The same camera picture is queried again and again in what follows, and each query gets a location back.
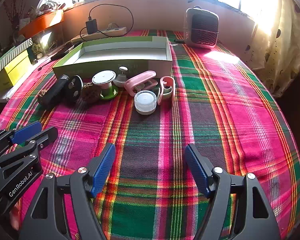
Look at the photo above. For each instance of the black smartphone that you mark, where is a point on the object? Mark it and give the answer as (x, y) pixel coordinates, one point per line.
(69, 46)

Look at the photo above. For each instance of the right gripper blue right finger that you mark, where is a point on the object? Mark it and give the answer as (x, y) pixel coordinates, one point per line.
(200, 168)

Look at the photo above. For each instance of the small black usb stick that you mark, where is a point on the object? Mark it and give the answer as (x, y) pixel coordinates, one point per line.
(179, 41)

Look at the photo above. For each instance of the pink oblong case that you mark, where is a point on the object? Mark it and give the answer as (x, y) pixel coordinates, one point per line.
(140, 82)

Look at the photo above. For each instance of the white power strip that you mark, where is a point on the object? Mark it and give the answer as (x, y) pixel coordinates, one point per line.
(116, 32)

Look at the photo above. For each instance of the orange tray shelf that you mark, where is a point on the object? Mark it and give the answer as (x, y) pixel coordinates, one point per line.
(41, 23)

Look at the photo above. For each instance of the black round disc device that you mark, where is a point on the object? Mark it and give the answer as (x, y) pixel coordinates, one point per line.
(73, 88)

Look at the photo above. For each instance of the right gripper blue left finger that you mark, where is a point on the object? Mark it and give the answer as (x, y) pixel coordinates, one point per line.
(99, 168)

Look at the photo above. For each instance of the black charger adapter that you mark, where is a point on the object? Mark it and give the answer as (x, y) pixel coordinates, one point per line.
(91, 25)

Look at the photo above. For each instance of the yellow box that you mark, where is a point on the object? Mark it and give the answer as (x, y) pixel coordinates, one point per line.
(14, 71)

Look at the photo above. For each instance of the white round cream jar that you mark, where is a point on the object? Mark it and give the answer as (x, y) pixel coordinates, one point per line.
(145, 102)

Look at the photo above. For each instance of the black rectangular device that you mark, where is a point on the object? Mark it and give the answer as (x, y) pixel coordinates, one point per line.
(54, 94)

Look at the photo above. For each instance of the brown walnut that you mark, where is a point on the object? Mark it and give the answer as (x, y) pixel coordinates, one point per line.
(90, 93)
(42, 93)

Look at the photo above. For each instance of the pink white clip holder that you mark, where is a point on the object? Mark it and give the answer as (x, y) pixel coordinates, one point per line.
(166, 90)

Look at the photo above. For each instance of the plaid pink green bedspread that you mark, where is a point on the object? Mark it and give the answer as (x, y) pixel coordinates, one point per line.
(220, 106)

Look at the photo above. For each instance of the green striped box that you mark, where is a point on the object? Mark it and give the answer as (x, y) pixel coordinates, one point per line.
(14, 52)

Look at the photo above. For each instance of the cream patterned curtain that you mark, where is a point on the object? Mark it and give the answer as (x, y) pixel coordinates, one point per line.
(274, 50)

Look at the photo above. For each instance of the green white cardboard tray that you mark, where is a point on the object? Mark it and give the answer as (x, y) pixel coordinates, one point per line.
(137, 53)

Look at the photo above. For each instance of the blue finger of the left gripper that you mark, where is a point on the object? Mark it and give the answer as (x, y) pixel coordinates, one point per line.
(21, 135)
(41, 140)

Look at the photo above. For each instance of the grey portable fan heater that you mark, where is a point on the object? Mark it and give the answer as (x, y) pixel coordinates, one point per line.
(200, 28)

